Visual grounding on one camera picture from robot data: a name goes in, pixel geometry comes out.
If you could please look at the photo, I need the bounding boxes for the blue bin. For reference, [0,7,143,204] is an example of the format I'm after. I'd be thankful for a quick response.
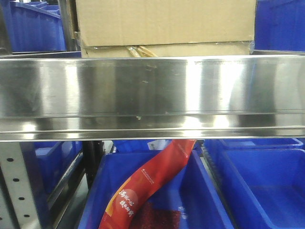
[204,139,305,229]
[78,151,233,229]
[33,141,83,195]
[0,0,67,52]
[254,0,305,52]

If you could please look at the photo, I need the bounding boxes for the stainless steel shelf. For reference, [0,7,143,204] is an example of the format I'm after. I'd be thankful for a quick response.
[0,53,305,142]

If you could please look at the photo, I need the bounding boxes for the blue bin lower centre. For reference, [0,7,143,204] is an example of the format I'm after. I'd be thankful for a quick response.
[78,151,233,229]

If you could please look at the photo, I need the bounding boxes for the blue bin upper right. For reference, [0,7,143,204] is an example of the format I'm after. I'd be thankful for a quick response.
[254,0,305,52]

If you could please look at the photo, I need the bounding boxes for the blue bin lower left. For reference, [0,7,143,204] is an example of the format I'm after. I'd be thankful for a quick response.
[33,141,83,195]

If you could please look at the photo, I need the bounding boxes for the plain brown cardboard box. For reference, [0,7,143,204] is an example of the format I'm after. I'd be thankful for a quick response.
[69,0,257,58]

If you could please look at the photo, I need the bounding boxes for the blue bin upper left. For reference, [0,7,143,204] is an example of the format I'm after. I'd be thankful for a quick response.
[0,0,67,52]

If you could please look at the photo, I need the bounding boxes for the blue bin lower right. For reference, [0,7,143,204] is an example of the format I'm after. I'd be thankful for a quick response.
[204,139,305,229]

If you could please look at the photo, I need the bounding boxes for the red printed paper bag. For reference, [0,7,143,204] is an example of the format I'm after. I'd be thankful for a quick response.
[99,139,196,229]

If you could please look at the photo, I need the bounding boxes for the perforated metal shelf post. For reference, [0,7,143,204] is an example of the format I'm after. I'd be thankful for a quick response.
[0,142,41,229]

